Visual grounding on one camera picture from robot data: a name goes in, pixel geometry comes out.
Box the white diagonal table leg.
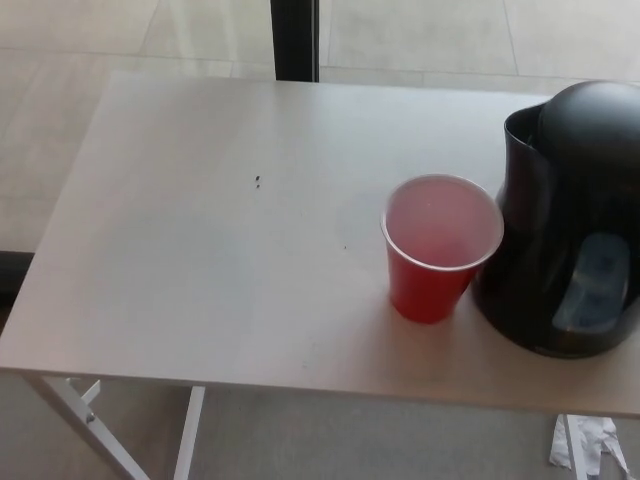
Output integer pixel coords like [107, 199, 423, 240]
[22, 374, 151, 480]

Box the black electric kettle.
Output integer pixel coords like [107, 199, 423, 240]
[469, 79, 640, 360]

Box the red plastic cup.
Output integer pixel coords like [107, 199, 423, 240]
[379, 173, 505, 325]

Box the white table brace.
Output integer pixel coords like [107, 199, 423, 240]
[74, 379, 104, 407]

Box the black vertical post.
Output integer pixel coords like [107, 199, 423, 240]
[269, 0, 321, 83]

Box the crumpled white paper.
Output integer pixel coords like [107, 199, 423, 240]
[547, 414, 632, 480]

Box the white straight table leg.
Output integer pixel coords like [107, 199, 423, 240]
[172, 384, 207, 480]
[559, 413, 590, 480]

